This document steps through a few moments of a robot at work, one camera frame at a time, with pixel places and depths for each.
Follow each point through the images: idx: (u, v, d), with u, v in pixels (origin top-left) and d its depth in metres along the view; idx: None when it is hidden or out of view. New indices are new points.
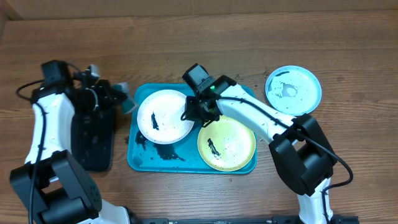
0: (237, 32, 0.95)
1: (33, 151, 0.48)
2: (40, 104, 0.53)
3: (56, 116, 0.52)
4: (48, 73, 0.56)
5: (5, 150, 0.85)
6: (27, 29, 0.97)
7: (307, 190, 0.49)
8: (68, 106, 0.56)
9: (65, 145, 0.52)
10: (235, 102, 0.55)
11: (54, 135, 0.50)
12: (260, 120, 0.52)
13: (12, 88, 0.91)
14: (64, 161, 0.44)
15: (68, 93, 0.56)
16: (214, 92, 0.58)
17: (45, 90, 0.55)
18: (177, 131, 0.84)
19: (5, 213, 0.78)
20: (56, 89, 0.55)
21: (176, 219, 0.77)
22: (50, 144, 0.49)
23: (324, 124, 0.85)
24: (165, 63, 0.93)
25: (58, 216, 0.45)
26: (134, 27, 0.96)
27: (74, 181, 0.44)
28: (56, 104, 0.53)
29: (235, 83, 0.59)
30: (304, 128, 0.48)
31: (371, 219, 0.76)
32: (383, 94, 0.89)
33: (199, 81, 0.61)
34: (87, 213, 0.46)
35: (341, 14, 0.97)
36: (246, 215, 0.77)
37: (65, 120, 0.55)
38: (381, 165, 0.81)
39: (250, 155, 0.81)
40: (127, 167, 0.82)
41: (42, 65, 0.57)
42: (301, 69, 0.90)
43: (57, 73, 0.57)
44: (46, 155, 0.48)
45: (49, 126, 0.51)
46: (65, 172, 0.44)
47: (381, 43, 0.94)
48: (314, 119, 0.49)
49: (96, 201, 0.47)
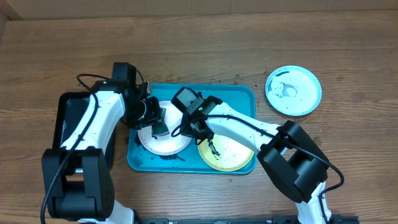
0: (237, 32, 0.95)
1: (73, 138, 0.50)
2: (97, 96, 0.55)
3: (107, 114, 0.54)
4: (116, 72, 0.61)
5: (5, 150, 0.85)
6: (27, 28, 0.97)
7: (304, 197, 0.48)
8: (119, 107, 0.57)
9: (102, 142, 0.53)
10: (222, 119, 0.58)
11: (97, 130, 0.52)
12: (246, 132, 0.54)
13: (12, 88, 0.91)
14: (94, 158, 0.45)
15: (125, 96, 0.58)
16: (202, 114, 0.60)
17: (106, 86, 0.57)
18: (175, 144, 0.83)
19: (6, 213, 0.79)
20: (116, 88, 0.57)
21: (176, 219, 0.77)
22: (89, 137, 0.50)
23: (324, 124, 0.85)
24: (165, 63, 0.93)
25: (69, 208, 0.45)
26: (134, 27, 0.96)
27: (96, 180, 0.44)
28: (111, 102, 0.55)
29: (221, 101, 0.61)
30: (290, 135, 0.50)
31: (371, 219, 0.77)
32: (383, 94, 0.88)
33: (188, 103, 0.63)
34: (96, 215, 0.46)
35: (341, 14, 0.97)
36: (246, 215, 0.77)
37: (111, 119, 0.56)
38: (381, 165, 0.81)
39: (250, 155, 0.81)
40: (127, 167, 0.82)
41: (114, 63, 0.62)
42: (301, 69, 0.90)
43: (124, 74, 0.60)
44: (81, 146, 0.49)
45: (95, 120, 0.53)
46: (92, 168, 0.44)
47: (381, 43, 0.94)
48: (298, 126, 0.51)
49: (106, 207, 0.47)
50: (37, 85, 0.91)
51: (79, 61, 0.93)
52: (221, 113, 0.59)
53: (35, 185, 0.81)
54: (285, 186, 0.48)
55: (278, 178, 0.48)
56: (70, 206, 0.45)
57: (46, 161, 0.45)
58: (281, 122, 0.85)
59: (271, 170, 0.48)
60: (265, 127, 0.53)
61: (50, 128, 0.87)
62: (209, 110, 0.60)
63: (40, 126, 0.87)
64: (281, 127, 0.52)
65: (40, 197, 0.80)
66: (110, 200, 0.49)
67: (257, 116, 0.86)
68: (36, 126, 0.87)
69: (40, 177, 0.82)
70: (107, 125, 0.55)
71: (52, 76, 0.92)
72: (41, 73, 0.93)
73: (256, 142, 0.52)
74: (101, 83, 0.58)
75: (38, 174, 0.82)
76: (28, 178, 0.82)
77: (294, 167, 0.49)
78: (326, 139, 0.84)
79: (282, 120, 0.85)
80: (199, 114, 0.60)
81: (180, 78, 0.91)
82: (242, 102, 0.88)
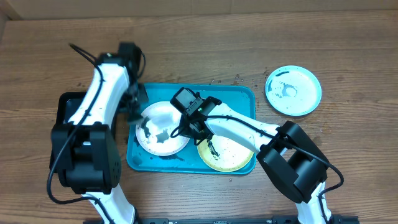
0: (237, 32, 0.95)
1: (80, 112, 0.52)
2: (102, 70, 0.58)
3: (112, 87, 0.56)
4: (122, 47, 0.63)
5: (5, 150, 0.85)
6: (27, 28, 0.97)
7: (304, 197, 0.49)
8: (122, 81, 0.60)
9: (109, 115, 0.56)
10: (222, 120, 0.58)
11: (104, 106, 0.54)
12: (245, 133, 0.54)
13: (12, 88, 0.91)
14: (101, 134, 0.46)
15: (129, 68, 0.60)
16: (201, 114, 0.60)
17: (111, 58, 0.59)
18: (175, 145, 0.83)
19: (5, 213, 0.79)
20: (120, 60, 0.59)
21: (176, 219, 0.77)
22: (96, 112, 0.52)
23: (324, 124, 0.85)
24: (165, 63, 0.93)
25: (78, 178, 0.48)
26: (134, 27, 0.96)
27: (103, 155, 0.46)
28: (115, 75, 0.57)
29: (220, 102, 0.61)
30: (289, 135, 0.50)
31: (370, 219, 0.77)
32: (383, 94, 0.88)
33: (187, 104, 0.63)
34: (102, 186, 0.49)
35: (341, 14, 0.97)
36: (246, 215, 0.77)
37: (116, 94, 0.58)
38: (381, 165, 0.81)
39: (250, 155, 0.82)
40: (127, 167, 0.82)
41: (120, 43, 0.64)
42: (301, 69, 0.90)
43: (130, 50, 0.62)
44: (89, 120, 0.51)
45: (102, 93, 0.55)
46: (99, 145, 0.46)
47: (380, 43, 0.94)
48: (298, 126, 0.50)
49: (113, 178, 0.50)
50: (36, 85, 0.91)
51: (79, 61, 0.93)
52: (219, 112, 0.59)
53: (35, 185, 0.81)
54: (285, 186, 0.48)
55: (278, 179, 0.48)
56: (78, 177, 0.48)
57: (55, 135, 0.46)
58: (281, 122, 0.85)
59: (271, 170, 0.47)
60: (264, 127, 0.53)
61: (50, 128, 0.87)
62: (209, 109, 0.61)
63: (40, 126, 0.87)
64: (280, 127, 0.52)
65: (41, 197, 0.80)
66: (117, 170, 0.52)
67: (257, 116, 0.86)
68: (36, 126, 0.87)
69: (40, 177, 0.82)
70: (112, 99, 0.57)
71: (52, 76, 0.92)
72: (41, 73, 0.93)
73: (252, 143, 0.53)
74: (104, 55, 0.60)
75: (38, 174, 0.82)
76: (28, 178, 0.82)
77: (294, 167, 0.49)
78: (326, 139, 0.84)
79: (282, 121, 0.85)
80: (199, 114, 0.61)
81: (180, 78, 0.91)
82: (242, 101, 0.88)
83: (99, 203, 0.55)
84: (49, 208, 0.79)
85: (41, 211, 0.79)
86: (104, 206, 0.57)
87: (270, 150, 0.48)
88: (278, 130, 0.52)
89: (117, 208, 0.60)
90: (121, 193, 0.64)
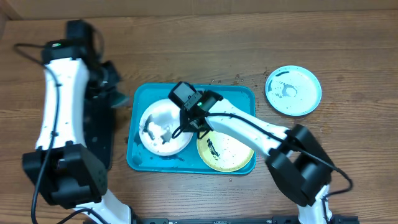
0: (237, 32, 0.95)
1: (45, 134, 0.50)
2: (53, 69, 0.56)
3: (71, 89, 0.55)
4: (70, 32, 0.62)
5: (5, 150, 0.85)
6: (27, 28, 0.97)
7: (310, 201, 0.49)
8: (82, 74, 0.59)
9: (78, 124, 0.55)
10: (224, 118, 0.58)
11: (69, 117, 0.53)
12: (252, 134, 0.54)
13: (12, 88, 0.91)
14: (76, 155, 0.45)
15: (84, 53, 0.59)
16: (202, 110, 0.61)
17: (59, 49, 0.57)
18: (176, 143, 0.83)
19: (6, 213, 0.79)
20: (71, 50, 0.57)
21: (176, 219, 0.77)
22: (63, 129, 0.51)
23: (324, 124, 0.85)
24: (165, 63, 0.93)
25: (65, 198, 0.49)
26: (134, 27, 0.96)
27: (83, 173, 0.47)
28: (71, 74, 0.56)
29: (221, 97, 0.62)
30: (298, 140, 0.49)
31: (370, 219, 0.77)
32: (383, 94, 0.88)
33: (186, 98, 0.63)
34: (92, 196, 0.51)
35: (341, 14, 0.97)
36: (246, 215, 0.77)
37: (79, 92, 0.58)
38: (381, 165, 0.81)
39: (250, 155, 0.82)
40: (127, 167, 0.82)
41: (68, 23, 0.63)
42: (301, 69, 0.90)
43: (80, 33, 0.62)
44: (59, 140, 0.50)
45: (62, 101, 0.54)
46: (77, 166, 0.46)
47: (381, 43, 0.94)
48: (307, 130, 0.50)
49: (101, 186, 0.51)
50: (37, 85, 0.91)
51: None
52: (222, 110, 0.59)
53: None
54: (293, 190, 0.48)
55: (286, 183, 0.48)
56: (63, 198, 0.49)
57: (28, 166, 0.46)
58: (281, 122, 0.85)
59: (280, 175, 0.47)
60: (272, 129, 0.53)
61: None
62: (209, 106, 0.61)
63: (40, 126, 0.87)
64: (290, 130, 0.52)
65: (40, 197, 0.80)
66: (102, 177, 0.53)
67: (257, 116, 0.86)
68: (36, 126, 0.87)
69: None
70: (77, 101, 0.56)
71: None
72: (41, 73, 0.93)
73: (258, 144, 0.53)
74: (50, 46, 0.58)
75: None
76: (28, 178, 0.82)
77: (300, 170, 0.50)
78: (326, 139, 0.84)
79: (282, 121, 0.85)
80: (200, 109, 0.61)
81: (180, 78, 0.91)
82: (242, 102, 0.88)
83: (93, 211, 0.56)
84: (49, 209, 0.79)
85: (41, 211, 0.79)
86: (99, 213, 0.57)
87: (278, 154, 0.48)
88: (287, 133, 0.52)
89: (112, 211, 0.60)
90: (115, 199, 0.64)
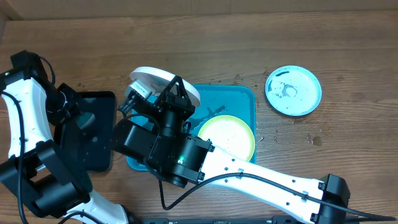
0: (237, 32, 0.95)
1: (15, 143, 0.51)
2: (11, 91, 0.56)
3: (30, 102, 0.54)
4: (15, 61, 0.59)
5: (7, 150, 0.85)
6: (27, 29, 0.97)
7: None
8: (40, 90, 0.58)
9: (46, 131, 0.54)
10: (234, 180, 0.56)
11: (34, 125, 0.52)
12: (283, 199, 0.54)
13: None
14: (50, 150, 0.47)
15: (36, 75, 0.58)
16: (188, 167, 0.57)
17: (11, 77, 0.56)
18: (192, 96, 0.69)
19: (6, 213, 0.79)
20: (23, 74, 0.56)
21: (176, 219, 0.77)
22: (32, 134, 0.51)
23: (324, 124, 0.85)
24: (165, 63, 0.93)
25: (51, 203, 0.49)
26: (134, 27, 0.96)
27: (62, 170, 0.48)
28: (27, 90, 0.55)
29: (211, 147, 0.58)
30: (339, 195, 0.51)
31: None
32: (383, 94, 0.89)
33: (148, 149, 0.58)
34: (79, 196, 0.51)
35: (341, 14, 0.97)
36: (246, 215, 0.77)
37: (43, 107, 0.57)
38: (381, 165, 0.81)
39: (250, 155, 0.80)
40: (127, 167, 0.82)
41: (13, 55, 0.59)
42: (301, 69, 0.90)
43: (25, 58, 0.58)
44: (30, 145, 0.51)
45: (25, 112, 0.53)
46: (54, 162, 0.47)
47: (380, 43, 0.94)
48: (342, 180, 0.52)
49: (86, 183, 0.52)
50: None
51: (78, 61, 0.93)
52: (223, 172, 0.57)
53: None
54: None
55: None
56: (50, 203, 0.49)
57: (5, 177, 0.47)
58: (281, 122, 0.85)
59: None
60: (301, 188, 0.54)
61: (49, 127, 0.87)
62: (192, 156, 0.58)
63: None
64: (324, 185, 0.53)
65: None
66: (85, 176, 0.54)
67: (257, 116, 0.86)
68: None
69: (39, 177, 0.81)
70: (41, 111, 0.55)
71: None
72: None
73: (292, 210, 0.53)
74: (2, 75, 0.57)
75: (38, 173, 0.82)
76: None
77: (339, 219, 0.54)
78: (326, 139, 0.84)
79: (282, 121, 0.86)
80: (186, 168, 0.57)
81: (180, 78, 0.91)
82: (242, 102, 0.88)
83: (86, 214, 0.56)
84: None
85: None
86: (93, 214, 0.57)
87: (323, 218, 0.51)
88: (323, 189, 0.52)
89: (105, 211, 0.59)
90: (107, 201, 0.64)
